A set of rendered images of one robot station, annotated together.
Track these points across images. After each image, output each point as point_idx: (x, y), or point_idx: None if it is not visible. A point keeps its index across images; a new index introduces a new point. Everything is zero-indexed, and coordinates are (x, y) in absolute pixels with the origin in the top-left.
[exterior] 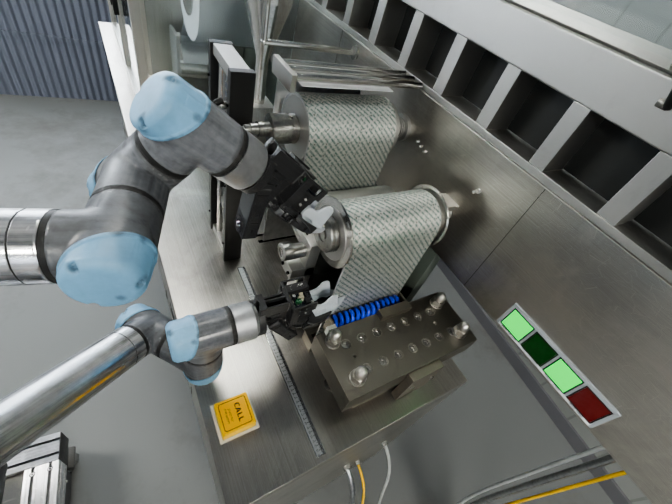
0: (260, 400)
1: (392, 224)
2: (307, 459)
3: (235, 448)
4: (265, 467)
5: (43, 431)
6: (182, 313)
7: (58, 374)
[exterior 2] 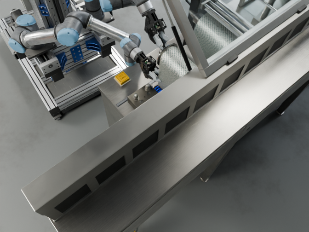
0: (129, 84)
1: (174, 66)
2: (115, 101)
3: (113, 82)
4: (110, 91)
5: (98, 31)
6: (151, 53)
7: (109, 26)
